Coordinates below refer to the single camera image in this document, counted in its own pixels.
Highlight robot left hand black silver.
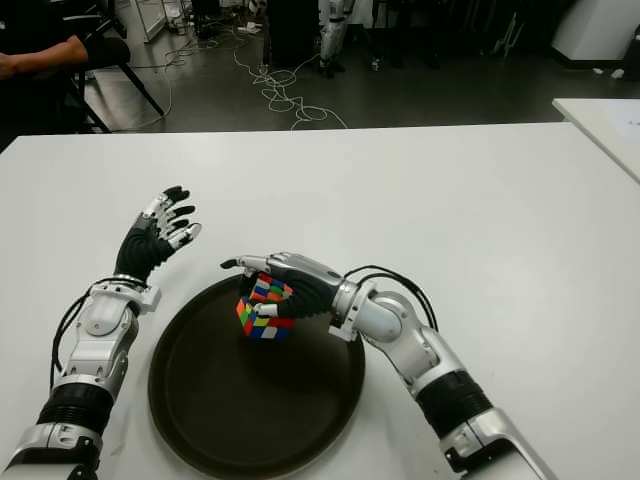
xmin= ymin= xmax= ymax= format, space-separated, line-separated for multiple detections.
xmin=113 ymin=185 xmax=203 ymax=287

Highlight white side table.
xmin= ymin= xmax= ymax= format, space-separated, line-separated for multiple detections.
xmin=551 ymin=97 xmax=640 ymax=184

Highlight background humanoid robot legs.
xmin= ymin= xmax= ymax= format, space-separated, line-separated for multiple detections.
xmin=317 ymin=0 xmax=351 ymax=79

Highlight tangled white floor cable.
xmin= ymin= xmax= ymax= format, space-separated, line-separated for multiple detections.
xmin=232 ymin=24 xmax=349 ymax=130

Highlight thin white floor cable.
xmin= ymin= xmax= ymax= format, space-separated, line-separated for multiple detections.
xmin=162 ymin=29 xmax=221 ymax=112

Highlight white cabinet with black base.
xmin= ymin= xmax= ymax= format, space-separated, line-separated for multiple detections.
xmin=549 ymin=0 xmax=640 ymax=64

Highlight seated person's black-clothed body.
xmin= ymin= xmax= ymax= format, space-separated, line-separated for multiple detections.
xmin=0 ymin=0 xmax=94 ymax=134

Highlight black chair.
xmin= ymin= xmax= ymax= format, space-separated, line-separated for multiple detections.
xmin=74 ymin=0 xmax=166 ymax=134

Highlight white board panel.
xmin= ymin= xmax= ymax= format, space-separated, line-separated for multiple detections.
xmin=113 ymin=0 xmax=169 ymax=44

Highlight person's bare forearm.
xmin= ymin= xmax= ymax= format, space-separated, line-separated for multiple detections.
xmin=9 ymin=35 xmax=89 ymax=77

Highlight multicoloured Rubik's cube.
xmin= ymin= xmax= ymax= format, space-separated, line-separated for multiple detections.
xmin=235 ymin=272 xmax=296 ymax=341

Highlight robot right hand black silver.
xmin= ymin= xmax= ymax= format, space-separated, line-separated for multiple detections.
xmin=219 ymin=252 xmax=346 ymax=321

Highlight dark brown round plate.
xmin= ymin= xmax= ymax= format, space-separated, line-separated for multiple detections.
xmin=147 ymin=272 xmax=367 ymax=480

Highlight grey metal folding stand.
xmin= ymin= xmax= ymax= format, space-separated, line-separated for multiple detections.
xmin=494 ymin=9 xmax=526 ymax=56

